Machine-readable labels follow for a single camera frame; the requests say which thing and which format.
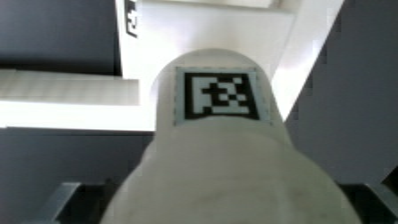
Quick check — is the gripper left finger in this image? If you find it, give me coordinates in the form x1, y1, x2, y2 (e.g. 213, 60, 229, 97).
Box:
34, 181, 114, 224

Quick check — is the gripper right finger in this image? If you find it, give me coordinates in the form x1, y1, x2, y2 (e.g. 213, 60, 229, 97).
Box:
341, 183, 398, 224

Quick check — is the white lamp bulb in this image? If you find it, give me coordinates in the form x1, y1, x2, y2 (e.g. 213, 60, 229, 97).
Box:
99, 49, 362, 224

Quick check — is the white lamp base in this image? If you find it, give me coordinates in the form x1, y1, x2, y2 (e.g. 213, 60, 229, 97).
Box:
114, 0, 346, 124

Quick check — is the white frame wall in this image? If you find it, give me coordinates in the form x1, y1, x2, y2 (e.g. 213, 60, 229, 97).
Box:
0, 69, 154, 131

